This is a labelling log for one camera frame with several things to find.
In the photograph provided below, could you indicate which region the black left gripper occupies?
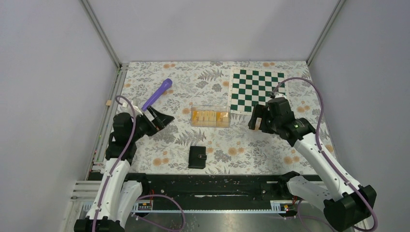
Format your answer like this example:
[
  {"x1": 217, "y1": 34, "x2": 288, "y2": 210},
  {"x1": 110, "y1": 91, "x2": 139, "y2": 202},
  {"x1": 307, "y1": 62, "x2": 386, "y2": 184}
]
[{"x1": 130, "y1": 105, "x2": 174, "y2": 141}]

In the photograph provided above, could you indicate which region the clear box of cards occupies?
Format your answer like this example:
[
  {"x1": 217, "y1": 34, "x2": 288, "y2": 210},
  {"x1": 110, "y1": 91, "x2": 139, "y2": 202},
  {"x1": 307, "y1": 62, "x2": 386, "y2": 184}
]
[{"x1": 190, "y1": 105, "x2": 231, "y2": 128}]

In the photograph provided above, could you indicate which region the black leather card holder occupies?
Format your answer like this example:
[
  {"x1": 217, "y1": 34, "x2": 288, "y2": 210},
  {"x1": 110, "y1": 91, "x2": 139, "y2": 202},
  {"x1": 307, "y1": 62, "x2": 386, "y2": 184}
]
[{"x1": 188, "y1": 146, "x2": 207, "y2": 169}]

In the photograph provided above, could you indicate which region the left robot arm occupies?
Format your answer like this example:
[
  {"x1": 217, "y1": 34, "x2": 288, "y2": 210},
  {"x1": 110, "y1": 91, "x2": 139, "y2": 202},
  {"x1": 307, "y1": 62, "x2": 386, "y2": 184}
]
[{"x1": 73, "y1": 106, "x2": 175, "y2": 232}]

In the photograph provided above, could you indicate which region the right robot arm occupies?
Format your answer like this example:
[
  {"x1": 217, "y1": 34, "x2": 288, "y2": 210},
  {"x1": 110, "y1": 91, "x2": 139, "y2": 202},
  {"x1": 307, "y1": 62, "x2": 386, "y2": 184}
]
[{"x1": 248, "y1": 96, "x2": 377, "y2": 232}]

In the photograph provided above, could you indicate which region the green white chessboard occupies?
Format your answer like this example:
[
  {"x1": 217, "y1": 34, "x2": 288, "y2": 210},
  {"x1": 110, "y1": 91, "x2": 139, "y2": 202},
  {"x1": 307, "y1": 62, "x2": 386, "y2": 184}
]
[{"x1": 228, "y1": 67, "x2": 287, "y2": 115}]

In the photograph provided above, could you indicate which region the purple toy microphone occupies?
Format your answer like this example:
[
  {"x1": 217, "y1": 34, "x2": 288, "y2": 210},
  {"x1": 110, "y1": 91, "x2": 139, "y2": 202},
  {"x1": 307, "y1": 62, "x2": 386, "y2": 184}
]
[{"x1": 142, "y1": 78, "x2": 173, "y2": 111}]

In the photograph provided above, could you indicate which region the floral tablecloth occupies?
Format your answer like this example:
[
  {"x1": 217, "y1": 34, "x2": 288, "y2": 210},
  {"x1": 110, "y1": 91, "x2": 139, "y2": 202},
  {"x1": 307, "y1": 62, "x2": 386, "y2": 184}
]
[{"x1": 121, "y1": 61, "x2": 320, "y2": 175}]

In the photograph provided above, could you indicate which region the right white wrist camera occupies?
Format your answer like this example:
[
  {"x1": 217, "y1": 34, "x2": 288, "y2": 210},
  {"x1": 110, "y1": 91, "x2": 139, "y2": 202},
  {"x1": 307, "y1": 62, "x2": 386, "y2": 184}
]
[{"x1": 270, "y1": 92, "x2": 286, "y2": 99}]

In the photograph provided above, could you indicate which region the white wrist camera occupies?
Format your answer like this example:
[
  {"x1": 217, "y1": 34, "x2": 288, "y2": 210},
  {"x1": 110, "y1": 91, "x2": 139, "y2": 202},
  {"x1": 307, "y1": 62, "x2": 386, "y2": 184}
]
[
  {"x1": 120, "y1": 101, "x2": 144, "y2": 116},
  {"x1": 270, "y1": 92, "x2": 286, "y2": 99}
]

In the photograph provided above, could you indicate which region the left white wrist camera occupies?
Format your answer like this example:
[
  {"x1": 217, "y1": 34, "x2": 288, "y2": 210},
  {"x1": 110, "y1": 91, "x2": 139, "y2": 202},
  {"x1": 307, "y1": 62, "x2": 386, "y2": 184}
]
[{"x1": 120, "y1": 101, "x2": 144, "y2": 116}]

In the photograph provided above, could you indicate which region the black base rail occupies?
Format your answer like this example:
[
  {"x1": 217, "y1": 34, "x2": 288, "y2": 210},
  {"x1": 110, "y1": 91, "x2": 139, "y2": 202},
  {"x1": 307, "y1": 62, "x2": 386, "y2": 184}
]
[{"x1": 126, "y1": 173, "x2": 298, "y2": 211}]

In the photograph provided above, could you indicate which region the white slotted cable duct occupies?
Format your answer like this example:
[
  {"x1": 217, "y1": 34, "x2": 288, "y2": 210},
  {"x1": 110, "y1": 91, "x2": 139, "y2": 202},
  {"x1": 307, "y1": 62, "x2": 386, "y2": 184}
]
[{"x1": 131, "y1": 201, "x2": 297, "y2": 215}]

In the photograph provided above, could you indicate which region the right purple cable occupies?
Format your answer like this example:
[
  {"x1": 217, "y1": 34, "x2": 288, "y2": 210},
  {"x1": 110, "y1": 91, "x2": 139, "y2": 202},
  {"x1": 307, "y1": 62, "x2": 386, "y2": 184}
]
[{"x1": 270, "y1": 77, "x2": 379, "y2": 232}]

